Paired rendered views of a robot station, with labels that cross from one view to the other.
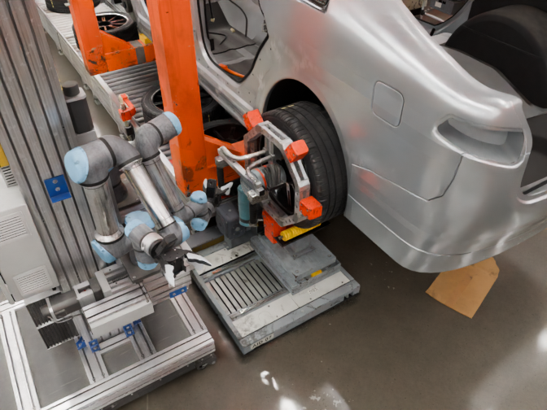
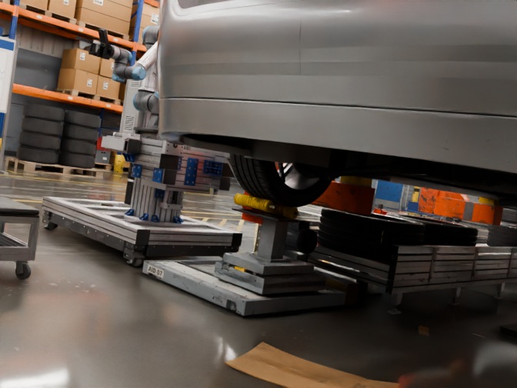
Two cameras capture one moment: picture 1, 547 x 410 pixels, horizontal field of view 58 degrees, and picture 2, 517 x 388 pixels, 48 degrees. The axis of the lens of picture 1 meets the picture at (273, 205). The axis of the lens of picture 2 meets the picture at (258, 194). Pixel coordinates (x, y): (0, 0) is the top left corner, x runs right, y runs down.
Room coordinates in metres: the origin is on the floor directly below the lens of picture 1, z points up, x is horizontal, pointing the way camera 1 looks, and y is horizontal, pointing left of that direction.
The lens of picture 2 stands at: (1.35, -3.10, 0.72)
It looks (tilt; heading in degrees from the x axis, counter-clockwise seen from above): 3 degrees down; 76
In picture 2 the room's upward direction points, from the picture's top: 9 degrees clockwise
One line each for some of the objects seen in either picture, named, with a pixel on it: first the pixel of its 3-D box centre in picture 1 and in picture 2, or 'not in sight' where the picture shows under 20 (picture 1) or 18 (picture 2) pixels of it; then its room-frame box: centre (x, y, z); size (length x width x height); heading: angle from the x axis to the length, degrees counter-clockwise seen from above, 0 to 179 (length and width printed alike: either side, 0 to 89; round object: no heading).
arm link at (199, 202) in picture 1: (197, 205); not in sight; (1.78, 0.36, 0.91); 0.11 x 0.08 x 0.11; 145
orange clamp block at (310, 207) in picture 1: (310, 207); not in sight; (1.83, -0.18, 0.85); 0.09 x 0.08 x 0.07; 32
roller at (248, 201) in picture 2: (300, 228); (253, 202); (2.04, -0.16, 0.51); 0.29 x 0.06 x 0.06; 122
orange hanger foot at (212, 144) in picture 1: (238, 147); (332, 178); (2.60, 0.22, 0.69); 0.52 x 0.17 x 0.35; 122
